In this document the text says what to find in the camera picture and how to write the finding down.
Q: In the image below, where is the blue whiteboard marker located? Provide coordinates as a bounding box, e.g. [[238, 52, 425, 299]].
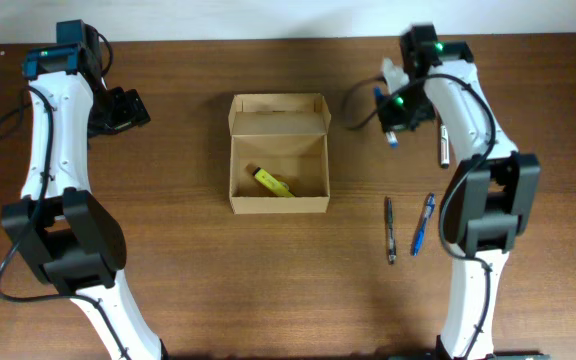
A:
[[373, 87, 398, 148]]

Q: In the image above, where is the black whiteboard marker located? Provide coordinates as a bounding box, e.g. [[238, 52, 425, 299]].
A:
[[439, 124, 450, 169]]

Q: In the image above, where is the blue ballpoint pen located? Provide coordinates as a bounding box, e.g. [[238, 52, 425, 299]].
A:
[[412, 193, 436, 256]]

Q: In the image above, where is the brown cardboard box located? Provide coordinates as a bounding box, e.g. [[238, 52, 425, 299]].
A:
[[228, 93, 331, 215]]

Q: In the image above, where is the black ballpoint pen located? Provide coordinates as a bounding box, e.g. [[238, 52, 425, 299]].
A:
[[386, 197, 397, 265]]

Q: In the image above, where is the yellow highlighter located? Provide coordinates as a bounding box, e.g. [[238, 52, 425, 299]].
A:
[[252, 167, 295, 198]]

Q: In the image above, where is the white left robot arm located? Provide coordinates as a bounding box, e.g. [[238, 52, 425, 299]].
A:
[[0, 20, 168, 359]]

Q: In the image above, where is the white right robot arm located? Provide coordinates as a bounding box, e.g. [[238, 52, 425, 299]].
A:
[[375, 24, 541, 359]]

